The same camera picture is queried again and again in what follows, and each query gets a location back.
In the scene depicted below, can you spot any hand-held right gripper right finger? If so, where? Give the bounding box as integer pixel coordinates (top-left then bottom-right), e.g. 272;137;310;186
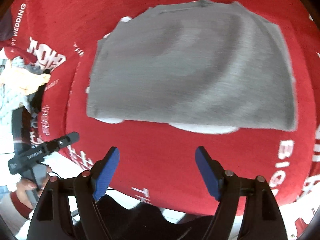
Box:
195;147;288;240

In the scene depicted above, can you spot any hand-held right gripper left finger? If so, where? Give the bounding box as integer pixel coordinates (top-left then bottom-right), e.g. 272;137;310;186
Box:
27;147;120;240

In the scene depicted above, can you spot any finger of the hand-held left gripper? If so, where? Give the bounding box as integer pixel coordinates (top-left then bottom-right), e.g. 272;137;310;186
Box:
41;132;80;157
12;108;25;158

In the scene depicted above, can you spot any grey sweater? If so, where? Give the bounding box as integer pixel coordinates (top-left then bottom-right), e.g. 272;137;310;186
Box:
86;0;298;132

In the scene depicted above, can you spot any person's left forearm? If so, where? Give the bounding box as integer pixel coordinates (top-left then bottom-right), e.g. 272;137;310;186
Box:
9;192;34;219

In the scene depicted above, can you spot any person's left hand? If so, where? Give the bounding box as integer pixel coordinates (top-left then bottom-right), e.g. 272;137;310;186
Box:
15;167;53;210

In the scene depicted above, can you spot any white patterned cloth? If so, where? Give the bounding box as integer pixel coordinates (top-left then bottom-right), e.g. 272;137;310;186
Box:
0;81;32;122

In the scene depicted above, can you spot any black cloth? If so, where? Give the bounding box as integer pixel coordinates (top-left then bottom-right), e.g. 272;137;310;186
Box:
30;73;51;114

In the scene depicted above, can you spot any red printed blanket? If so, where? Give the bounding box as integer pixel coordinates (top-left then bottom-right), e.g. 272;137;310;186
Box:
0;0;320;217

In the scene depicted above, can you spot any cream cloth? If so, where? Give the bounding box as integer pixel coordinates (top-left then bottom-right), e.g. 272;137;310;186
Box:
0;66;52;96

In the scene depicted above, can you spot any grey fuzzy cloth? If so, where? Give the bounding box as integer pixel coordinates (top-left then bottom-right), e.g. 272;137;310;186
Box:
10;56;50;76

